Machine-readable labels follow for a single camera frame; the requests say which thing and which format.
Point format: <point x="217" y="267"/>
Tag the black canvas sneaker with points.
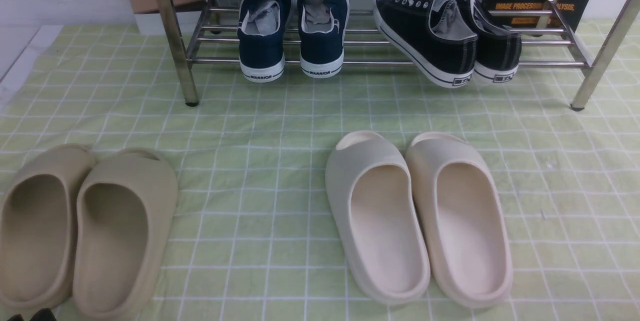
<point x="433" y="34"/>
<point x="498" y="47"/>

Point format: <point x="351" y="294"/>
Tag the metal shoe rack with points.
<point x="185" y="56"/>

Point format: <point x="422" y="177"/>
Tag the left cream slide slipper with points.
<point x="369" y="191"/>

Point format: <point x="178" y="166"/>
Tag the cream slide slipper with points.
<point x="369" y="191"/>
<point x="462" y="220"/>

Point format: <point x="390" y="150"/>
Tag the green checked floor cloth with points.
<point x="253" y="237"/>

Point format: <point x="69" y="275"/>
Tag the right navy blue sneaker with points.
<point x="322" y="29"/>

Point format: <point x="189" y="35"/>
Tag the navy blue sneaker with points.
<point x="322" y="29"/>
<point x="261" y="28"/>

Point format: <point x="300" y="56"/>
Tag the right cream slide slipper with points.
<point x="462" y="220"/>

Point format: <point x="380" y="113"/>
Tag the left navy blue sneaker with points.
<point x="261" y="28"/>

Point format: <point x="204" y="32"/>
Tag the right tan slide slipper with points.
<point x="125" y="209"/>

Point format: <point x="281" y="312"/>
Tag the tan slide slipper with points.
<point x="39" y="228"/>
<point x="125" y="209"/>

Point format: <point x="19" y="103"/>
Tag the left tan slide slipper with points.
<point x="39" y="228"/>

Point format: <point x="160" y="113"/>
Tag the black object bottom left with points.
<point x="44" y="314"/>

